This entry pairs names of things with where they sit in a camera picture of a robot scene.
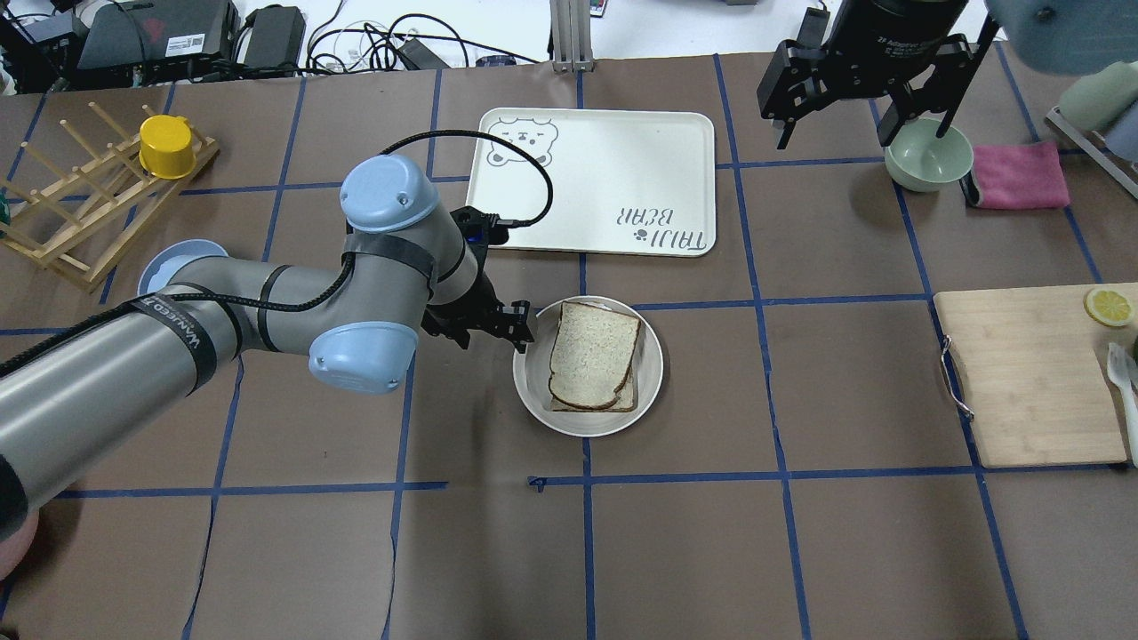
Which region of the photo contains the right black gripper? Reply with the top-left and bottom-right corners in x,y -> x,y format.
757,1 -> 1000,150

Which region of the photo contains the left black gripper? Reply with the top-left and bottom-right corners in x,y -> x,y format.
421,266 -> 535,354

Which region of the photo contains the cream round plate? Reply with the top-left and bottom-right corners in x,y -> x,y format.
513,296 -> 665,437

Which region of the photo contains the bread slice from board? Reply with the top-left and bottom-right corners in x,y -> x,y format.
549,302 -> 643,408

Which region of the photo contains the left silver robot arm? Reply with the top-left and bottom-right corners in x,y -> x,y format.
1,151 -> 535,538

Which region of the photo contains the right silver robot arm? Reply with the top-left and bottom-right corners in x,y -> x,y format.
757,1 -> 1137,148

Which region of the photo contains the bread slice on plate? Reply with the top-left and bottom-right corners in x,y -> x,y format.
549,374 -> 637,413

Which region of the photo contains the green bowl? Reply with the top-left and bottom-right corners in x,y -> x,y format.
885,118 -> 974,192

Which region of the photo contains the black power adapter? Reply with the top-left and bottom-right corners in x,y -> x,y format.
794,5 -> 830,49

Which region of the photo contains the pink cloth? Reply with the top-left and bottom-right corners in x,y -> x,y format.
958,140 -> 1070,211

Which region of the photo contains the cream bear tray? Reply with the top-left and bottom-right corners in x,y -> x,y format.
467,107 -> 717,259

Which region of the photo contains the wooden cutting board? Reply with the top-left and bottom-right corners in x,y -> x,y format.
934,284 -> 1135,468

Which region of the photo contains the lemon half slice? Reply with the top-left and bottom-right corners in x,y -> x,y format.
1085,286 -> 1135,328

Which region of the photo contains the white plastic knife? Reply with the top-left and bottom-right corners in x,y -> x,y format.
1107,343 -> 1137,467

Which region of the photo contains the blue bowl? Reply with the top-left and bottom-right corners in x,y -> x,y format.
137,238 -> 228,297

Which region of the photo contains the yellow mug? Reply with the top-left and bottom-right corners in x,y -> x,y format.
139,115 -> 196,180

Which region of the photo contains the wooden dish rack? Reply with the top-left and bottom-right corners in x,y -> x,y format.
3,101 -> 220,292

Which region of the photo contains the black computer box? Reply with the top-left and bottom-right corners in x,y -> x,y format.
76,1 -> 238,72

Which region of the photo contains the pink bowl with ice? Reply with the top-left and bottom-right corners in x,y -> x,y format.
0,510 -> 40,580

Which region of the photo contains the aluminium frame post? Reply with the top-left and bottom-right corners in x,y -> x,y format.
549,0 -> 595,74

